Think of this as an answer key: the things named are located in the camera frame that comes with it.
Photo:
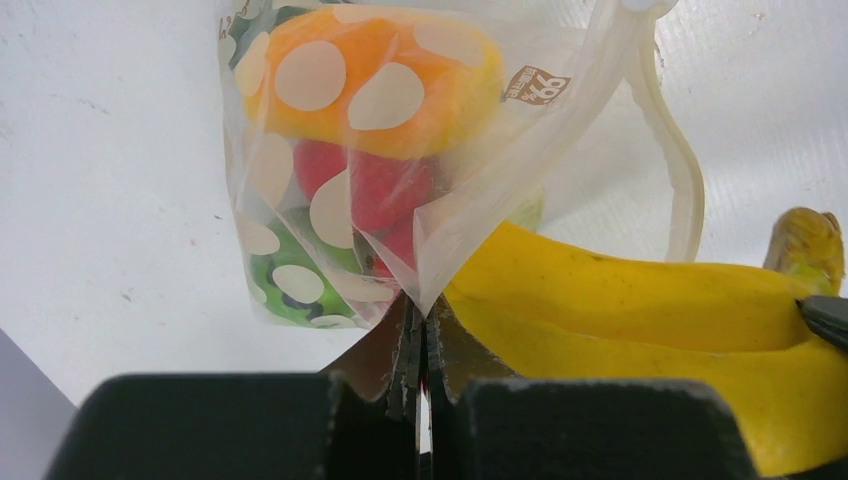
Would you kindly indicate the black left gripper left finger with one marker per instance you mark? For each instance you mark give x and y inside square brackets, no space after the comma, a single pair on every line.
[358,418]

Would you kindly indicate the yellow fake banana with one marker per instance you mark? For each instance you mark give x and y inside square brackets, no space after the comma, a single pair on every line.
[554,310]

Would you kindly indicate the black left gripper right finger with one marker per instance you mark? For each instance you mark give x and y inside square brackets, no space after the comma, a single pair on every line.
[488,422]

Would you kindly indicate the red fake food ball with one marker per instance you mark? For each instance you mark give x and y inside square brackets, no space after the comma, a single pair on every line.
[354,191]

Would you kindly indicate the clear zip top bag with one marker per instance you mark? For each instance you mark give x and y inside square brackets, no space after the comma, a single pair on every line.
[572,71]

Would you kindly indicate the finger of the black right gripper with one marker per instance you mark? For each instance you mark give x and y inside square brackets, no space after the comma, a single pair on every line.
[826,316]

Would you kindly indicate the green fake food ball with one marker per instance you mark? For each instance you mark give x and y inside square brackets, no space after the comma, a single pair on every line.
[295,290]

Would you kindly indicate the orange fake food ball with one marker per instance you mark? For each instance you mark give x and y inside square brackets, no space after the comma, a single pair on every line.
[396,82]

